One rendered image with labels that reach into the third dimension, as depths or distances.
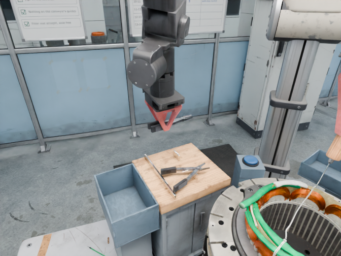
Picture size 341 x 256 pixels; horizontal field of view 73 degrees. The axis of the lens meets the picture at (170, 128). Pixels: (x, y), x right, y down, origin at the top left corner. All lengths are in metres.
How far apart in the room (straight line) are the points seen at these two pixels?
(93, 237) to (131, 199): 0.25
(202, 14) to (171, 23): 2.17
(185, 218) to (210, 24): 2.27
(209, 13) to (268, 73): 0.86
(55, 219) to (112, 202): 1.43
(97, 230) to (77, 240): 0.07
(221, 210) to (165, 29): 0.37
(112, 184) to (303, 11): 0.68
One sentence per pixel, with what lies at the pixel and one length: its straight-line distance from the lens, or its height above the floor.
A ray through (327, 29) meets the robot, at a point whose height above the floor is 1.40.
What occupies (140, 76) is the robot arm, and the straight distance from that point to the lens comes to 0.43.
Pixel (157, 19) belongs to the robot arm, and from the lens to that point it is 0.47.
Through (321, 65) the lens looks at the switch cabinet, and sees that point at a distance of 3.06.
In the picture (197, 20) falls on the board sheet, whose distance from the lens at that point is 2.61.
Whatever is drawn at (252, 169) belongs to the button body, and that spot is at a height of 1.03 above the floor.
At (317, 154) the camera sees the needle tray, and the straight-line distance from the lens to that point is 0.84.
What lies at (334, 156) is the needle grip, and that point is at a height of 1.29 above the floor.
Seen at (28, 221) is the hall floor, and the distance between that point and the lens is 2.16.
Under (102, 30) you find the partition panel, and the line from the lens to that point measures 2.44.
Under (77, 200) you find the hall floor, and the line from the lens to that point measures 2.15.
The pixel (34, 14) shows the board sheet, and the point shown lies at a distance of 2.43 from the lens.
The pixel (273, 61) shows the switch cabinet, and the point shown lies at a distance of 2.59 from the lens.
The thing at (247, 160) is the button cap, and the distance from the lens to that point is 0.73.
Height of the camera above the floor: 1.47
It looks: 30 degrees down
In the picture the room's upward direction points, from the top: straight up
